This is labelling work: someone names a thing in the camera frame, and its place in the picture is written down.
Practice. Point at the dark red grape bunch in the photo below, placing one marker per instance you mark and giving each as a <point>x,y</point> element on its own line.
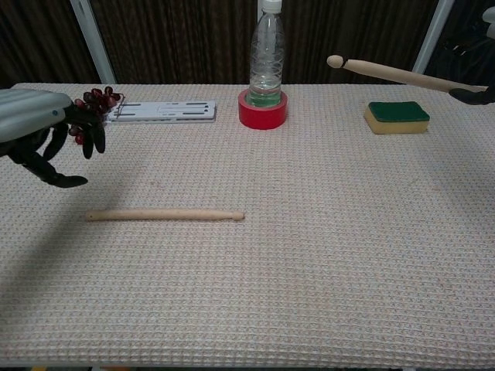
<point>101,98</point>

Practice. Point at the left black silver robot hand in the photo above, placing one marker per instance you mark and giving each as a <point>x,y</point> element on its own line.
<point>27,116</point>

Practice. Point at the beige waffle table cloth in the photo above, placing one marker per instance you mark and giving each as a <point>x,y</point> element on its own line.
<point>247,270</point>

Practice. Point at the red tape roll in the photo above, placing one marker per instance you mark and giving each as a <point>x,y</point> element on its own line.
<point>263,116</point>

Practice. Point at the plain wooden drumstick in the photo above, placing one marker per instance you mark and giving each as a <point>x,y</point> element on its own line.
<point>162,214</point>

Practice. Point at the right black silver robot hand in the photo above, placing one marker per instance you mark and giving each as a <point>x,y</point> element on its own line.
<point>473,96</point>

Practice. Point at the clear plastic water bottle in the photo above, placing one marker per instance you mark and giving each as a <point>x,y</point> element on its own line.
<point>267,58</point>

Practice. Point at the wooden drumstick with dark mark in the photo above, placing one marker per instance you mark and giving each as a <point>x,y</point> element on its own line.
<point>402,74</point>

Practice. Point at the yellow green scouring sponge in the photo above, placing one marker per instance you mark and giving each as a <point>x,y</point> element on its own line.
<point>396,118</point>

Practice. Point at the white metal frame post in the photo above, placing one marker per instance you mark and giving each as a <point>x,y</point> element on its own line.
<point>431,38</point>
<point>93,38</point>

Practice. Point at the flat white metal bracket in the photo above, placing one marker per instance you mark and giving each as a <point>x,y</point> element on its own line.
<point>166,112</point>

